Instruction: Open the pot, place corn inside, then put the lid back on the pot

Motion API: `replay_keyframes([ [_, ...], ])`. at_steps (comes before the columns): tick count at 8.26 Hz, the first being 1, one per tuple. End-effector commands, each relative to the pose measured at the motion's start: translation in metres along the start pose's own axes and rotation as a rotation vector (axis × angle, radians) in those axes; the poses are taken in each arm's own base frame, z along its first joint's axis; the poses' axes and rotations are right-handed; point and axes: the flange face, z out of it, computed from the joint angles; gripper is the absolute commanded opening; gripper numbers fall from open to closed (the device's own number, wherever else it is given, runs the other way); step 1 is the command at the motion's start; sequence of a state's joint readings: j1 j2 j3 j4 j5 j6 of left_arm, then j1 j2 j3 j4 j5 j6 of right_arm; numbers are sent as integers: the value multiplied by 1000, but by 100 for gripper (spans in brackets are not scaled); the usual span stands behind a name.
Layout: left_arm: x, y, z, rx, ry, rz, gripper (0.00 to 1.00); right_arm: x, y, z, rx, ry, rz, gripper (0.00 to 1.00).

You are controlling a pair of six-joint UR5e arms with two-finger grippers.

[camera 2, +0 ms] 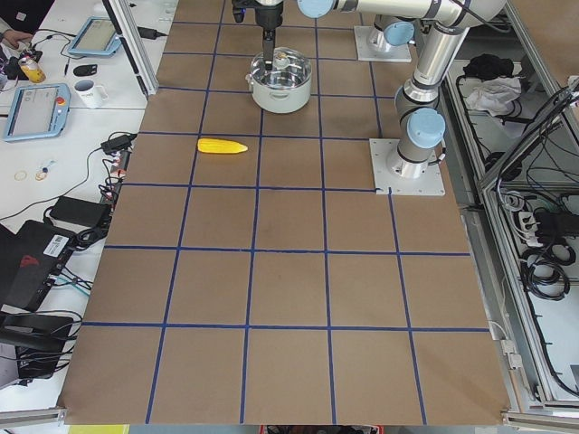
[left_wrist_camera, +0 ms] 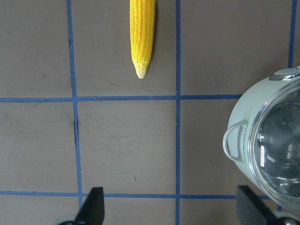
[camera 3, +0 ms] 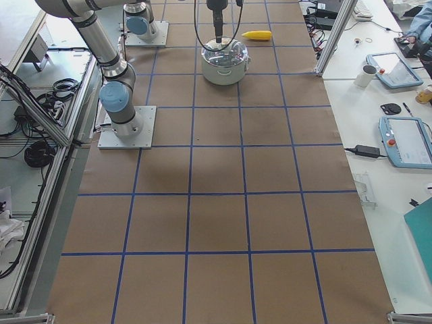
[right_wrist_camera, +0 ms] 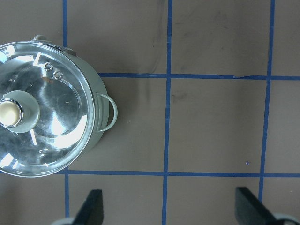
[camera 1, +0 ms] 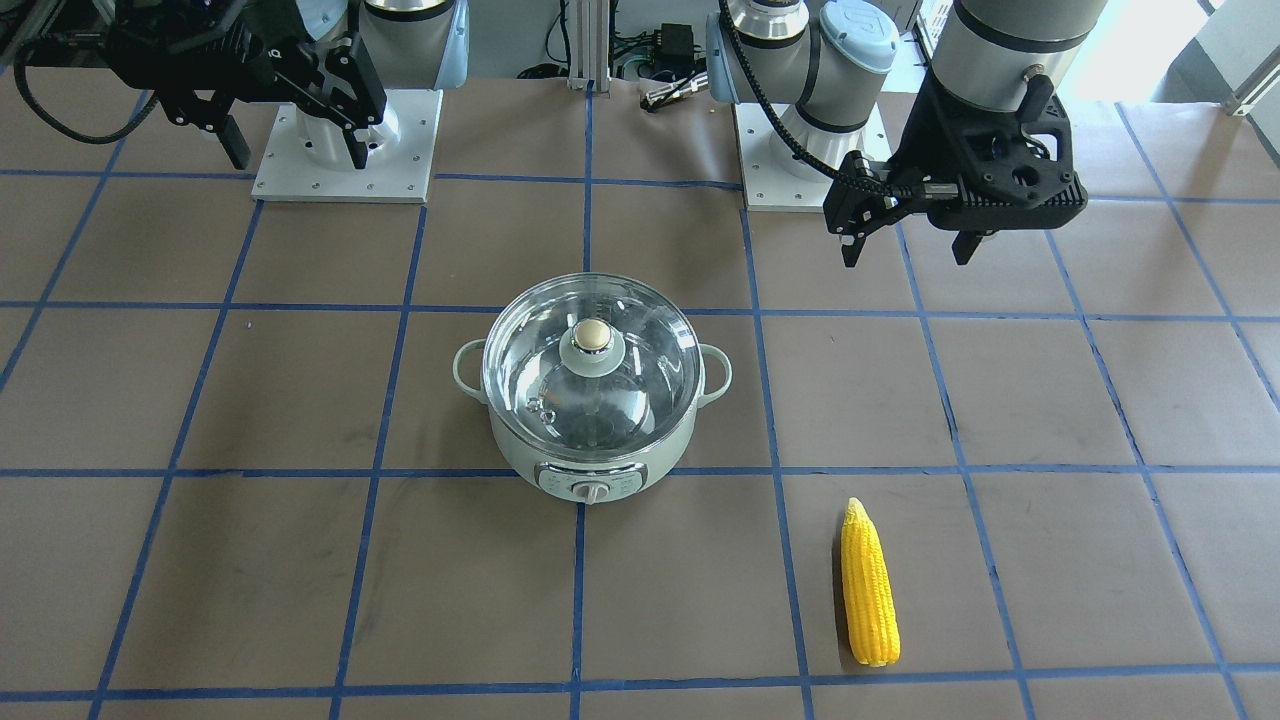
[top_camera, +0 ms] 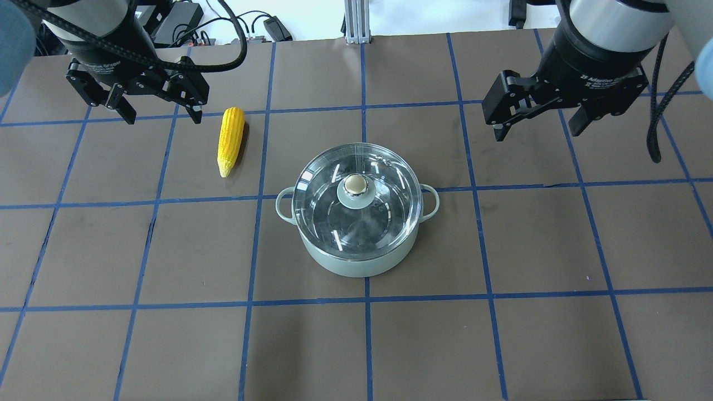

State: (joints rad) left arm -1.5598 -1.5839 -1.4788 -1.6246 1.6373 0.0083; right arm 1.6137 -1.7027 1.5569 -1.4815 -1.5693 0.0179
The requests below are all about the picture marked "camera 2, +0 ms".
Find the black cloth bundle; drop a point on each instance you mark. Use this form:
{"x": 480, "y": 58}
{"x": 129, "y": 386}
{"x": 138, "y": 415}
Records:
{"x": 489, "y": 67}

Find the aluminium frame post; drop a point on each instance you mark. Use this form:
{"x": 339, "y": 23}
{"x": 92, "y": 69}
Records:
{"x": 127, "y": 31}

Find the white mug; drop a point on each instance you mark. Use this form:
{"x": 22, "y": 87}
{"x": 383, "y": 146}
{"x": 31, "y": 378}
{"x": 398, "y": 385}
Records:
{"x": 92, "y": 94}

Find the black power brick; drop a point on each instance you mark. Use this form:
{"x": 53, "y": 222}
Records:
{"x": 78, "y": 211}

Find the pale green electric pot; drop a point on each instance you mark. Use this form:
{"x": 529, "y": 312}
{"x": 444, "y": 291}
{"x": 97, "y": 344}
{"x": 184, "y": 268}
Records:
{"x": 280, "y": 101}

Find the glass pot lid with knob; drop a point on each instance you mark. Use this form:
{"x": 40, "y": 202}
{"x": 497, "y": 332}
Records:
{"x": 290, "y": 69}

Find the blue teach pendant far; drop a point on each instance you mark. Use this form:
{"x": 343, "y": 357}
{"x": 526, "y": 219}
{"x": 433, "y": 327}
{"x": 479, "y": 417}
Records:
{"x": 96, "y": 38}

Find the white cloth bundle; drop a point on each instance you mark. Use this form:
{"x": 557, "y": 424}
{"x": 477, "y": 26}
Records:
{"x": 497, "y": 97}

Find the blue teach pendant near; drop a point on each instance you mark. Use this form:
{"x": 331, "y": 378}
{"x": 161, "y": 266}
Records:
{"x": 38, "y": 111}

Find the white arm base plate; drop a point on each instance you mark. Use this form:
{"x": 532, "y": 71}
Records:
{"x": 389, "y": 45}
{"x": 394, "y": 175}

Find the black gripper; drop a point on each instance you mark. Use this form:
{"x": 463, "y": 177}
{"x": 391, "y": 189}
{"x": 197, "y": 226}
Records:
{"x": 267, "y": 14}

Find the white power strip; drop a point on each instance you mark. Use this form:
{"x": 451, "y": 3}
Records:
{"x": 529, "y": 227}

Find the blue teach pendant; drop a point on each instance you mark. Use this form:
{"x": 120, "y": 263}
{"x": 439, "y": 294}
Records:
{"x": 96, "y": 38}
{"x": 38, "y": 111}

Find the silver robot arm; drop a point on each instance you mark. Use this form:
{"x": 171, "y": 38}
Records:
{"x": 315, "y": 9}
{"x": 422, "y": 126}

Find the yellow corn cob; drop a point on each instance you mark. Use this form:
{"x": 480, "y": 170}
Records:
{"x": 219, "y": 146}

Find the black laptop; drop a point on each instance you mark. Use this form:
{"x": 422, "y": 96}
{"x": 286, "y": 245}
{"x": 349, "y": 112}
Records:
{"x": 30, "y": 260}

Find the black power adapter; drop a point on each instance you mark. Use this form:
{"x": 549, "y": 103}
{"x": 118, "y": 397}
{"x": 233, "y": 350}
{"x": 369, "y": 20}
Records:
{"x": 117, "y": 144}

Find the black computer mouse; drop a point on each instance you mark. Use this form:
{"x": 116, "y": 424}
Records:
{"x": 85, "y": 70}

